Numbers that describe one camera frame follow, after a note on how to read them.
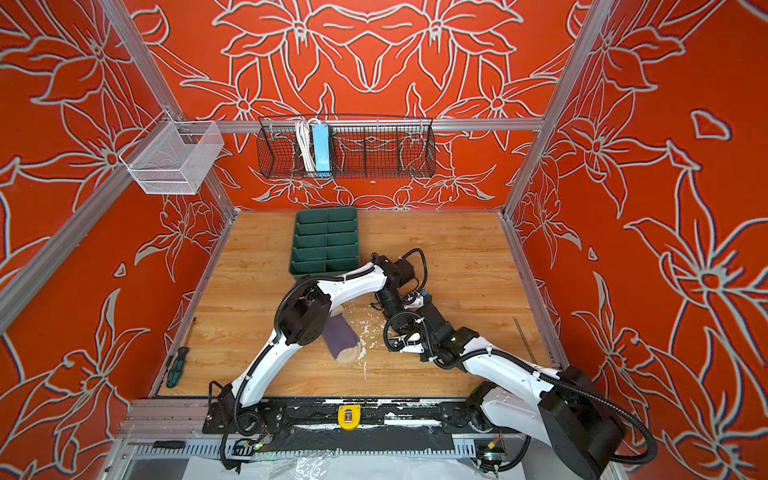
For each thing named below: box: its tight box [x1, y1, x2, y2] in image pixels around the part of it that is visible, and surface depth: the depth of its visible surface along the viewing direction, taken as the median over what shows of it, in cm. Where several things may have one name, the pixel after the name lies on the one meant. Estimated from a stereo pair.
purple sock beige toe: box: [322, 305, 362, 364], surface depth 85 cm
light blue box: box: [312, 124, 331, 178], surface depth 92 cm
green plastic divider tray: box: [290, 206, 361, 279], surface depth 103 cm
